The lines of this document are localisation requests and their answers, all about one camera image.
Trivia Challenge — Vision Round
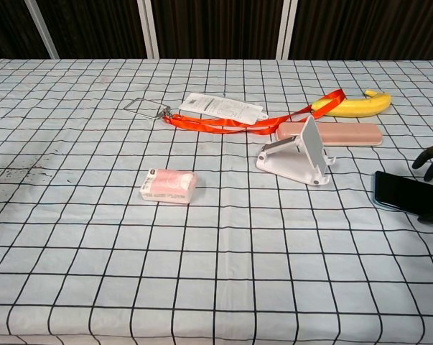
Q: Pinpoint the black smartphone with blue back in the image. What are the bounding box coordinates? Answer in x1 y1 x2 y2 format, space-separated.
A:
373 170 433 217

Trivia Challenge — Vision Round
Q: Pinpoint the white folding phone stand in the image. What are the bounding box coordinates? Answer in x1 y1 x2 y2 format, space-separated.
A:
256 114 337 187

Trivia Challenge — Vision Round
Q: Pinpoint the pink pencil case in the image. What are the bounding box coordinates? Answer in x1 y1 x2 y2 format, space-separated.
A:
275 121 383 147

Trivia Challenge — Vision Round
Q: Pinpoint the yellow banana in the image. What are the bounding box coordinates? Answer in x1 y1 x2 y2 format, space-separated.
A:
311 89 392 119

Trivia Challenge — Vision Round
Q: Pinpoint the white printed package bag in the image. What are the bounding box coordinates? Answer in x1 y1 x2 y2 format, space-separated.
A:
177 92 269 126

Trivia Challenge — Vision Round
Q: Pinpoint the pink tissue pack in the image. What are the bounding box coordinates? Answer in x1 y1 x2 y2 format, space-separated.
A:
140 168 198 206

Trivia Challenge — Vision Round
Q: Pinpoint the clear badge holder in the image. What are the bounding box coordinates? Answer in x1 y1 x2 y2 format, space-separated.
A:
124 97 174 121

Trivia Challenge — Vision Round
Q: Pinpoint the white black checked tablecloth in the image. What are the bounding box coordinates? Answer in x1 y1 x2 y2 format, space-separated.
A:
0 58 433 345

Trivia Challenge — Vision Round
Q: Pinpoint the white partition post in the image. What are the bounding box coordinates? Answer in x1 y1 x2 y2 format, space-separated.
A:
136 0 160 60
275 0 299 60
24 0 60 60

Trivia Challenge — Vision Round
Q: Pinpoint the orange lanyard strap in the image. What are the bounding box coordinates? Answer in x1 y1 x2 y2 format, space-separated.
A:
162 88 348 137

